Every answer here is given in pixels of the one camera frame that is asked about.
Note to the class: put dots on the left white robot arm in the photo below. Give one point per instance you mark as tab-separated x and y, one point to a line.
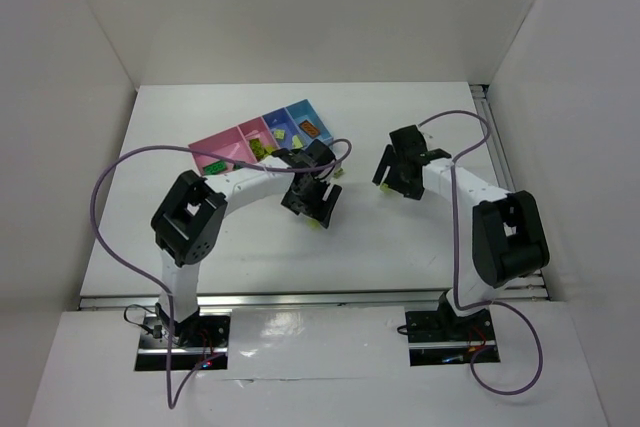
189	219

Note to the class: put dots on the long dark green lego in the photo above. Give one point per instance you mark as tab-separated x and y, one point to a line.
215	168

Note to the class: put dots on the lime long lego brick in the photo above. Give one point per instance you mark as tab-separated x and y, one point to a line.
257	148

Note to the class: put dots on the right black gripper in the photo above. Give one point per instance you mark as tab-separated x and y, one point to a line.
396	178

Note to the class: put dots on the aluminium right rail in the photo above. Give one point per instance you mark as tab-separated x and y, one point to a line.
533	287

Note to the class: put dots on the purple-blue container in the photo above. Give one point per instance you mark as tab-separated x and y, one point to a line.
284	130

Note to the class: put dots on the pale yellow lego brick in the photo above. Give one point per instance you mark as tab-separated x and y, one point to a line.
314	223

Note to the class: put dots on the small pink container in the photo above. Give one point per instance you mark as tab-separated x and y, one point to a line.
259	138

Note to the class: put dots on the aluminium front rail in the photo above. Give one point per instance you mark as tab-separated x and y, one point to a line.
276	300

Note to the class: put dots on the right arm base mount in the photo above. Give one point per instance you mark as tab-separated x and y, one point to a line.
433	341

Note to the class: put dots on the light blue container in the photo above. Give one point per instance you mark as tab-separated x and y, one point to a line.
303	110

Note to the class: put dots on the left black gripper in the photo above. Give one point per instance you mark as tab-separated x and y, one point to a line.
310	202

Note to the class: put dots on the brown orange lego brick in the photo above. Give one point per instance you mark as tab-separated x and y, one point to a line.
310	129

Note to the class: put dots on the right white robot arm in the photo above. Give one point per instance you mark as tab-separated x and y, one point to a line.
498	234

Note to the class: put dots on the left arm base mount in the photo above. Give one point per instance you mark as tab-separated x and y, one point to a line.
204	346

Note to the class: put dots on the aluminium rail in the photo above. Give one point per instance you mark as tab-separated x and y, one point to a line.
533	287
276	300

